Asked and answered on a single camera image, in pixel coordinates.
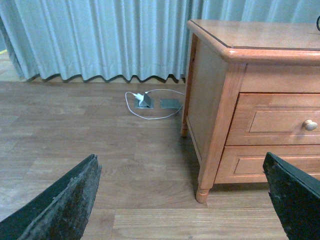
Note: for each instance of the wooden nightstand cabinet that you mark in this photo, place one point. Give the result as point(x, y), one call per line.
point(228, 58)

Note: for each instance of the round brass drawer knob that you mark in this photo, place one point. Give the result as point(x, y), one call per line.
point(309, 125)

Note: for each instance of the white charger plug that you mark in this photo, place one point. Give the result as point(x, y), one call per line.
point(138, 96)

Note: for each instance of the light green pleated curtain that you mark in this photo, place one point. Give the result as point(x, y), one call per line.
point(110, 38)

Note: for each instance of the closed metal floor plate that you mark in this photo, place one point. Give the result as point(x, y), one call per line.
point(170, 104)

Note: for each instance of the open metal floor socket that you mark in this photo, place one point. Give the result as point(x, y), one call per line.
point(146, 103)

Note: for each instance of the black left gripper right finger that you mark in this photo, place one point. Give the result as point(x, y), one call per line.
point(295, 196)

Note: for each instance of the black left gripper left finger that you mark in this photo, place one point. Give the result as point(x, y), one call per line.
point(60, 212)

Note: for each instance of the wooden drawer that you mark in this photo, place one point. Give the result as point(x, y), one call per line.
point(244, 164)
point(275, 119)

